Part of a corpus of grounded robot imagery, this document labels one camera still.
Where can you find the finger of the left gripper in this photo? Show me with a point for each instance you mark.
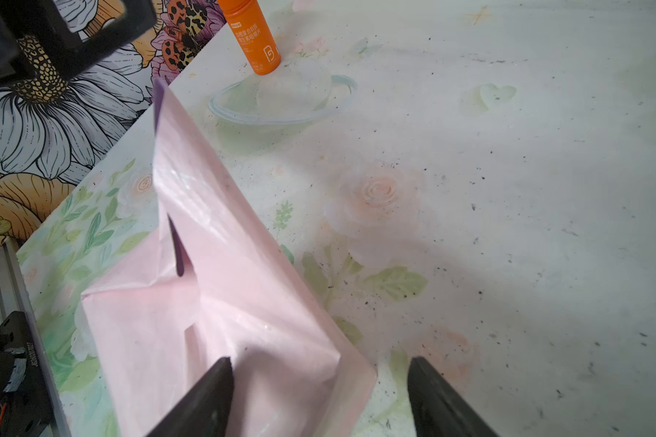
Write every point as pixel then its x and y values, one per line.
pixel 58 36

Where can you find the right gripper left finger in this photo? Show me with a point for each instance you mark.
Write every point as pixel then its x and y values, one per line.
pixel 204 411

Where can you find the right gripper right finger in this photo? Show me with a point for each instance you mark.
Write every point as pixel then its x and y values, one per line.
pixel 438 410

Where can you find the purple wrapping paper sheet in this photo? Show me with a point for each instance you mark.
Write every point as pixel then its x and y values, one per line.
pixel 211 282

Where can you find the orange tube bottle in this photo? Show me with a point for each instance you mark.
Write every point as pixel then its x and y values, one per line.
pixel 249 26

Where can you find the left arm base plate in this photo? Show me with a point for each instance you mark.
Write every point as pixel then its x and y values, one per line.
pixel 25 407

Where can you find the aluminium front rail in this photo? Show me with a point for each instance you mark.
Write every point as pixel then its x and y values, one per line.
pixel 13 297

